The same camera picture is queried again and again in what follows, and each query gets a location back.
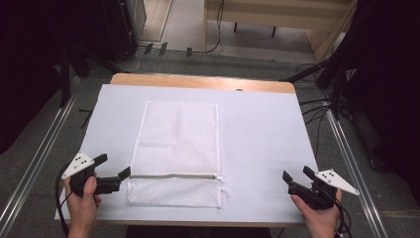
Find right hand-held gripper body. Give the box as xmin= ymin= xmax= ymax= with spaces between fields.
xmin=287 ymin=169 xmax=361 ymax=211

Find white floor cable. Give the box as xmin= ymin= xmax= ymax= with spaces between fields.
xmin=113 ymin=46 xmax=148 ymax=73

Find black hanging cable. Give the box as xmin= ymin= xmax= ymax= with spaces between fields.
xmin=190 ymin=0 xmax=226 ymax=56

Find white mesh zipper bag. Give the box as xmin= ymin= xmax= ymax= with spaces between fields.
xmin=126 ymin=100 xmax=231 ymax=209

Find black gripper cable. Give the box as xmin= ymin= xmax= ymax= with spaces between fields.
xmin=54 ymin=163 xmax=73 ymax=238
xmin=332 ymin=194 xmax=354 ymax=238

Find black floor cables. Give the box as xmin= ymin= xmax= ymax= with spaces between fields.
xmin=297 ymin=62 xmax=351 ymax=159

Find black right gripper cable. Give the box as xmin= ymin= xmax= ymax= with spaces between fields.
xmin=332 ymin=194 xmax=354 ymax=238

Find white table sheet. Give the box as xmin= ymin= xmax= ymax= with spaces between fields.
xmin=53 ymin=83 xmax=320 ymax=226

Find light wooden furniture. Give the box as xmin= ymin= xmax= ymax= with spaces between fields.
xmin=202 ymin=0 xmax=360 ymax=63

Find person's left hand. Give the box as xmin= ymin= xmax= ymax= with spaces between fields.
xmin=62 ymin=176 xmax=103 ymax=230

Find person's right hand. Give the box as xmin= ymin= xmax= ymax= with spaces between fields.
xmin=289 ymin=188 xmax=344 ymax=234

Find wooden table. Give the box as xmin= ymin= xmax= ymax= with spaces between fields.
xmin=94 ymin=72 xmax=305 ymax=229

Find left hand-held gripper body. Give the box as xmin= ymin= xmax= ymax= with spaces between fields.
xmin=60 ymin=152 xmax=122 ymax=198

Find black curtain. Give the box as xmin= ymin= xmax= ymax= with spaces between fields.
xmin=0 ymin=0 xmax=147 ymax=156
xmin=330 ymin=0 xmax=420 ymax=202

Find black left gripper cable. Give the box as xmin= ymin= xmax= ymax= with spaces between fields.
xmin=54 ymin=163 xmax=73 ymax=238

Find metal floor rail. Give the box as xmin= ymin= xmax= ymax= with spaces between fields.
xmin=0 ymin=75 xmax=81 ymax=234
xmin=324 ymin=105 xmax=390 ymax=238

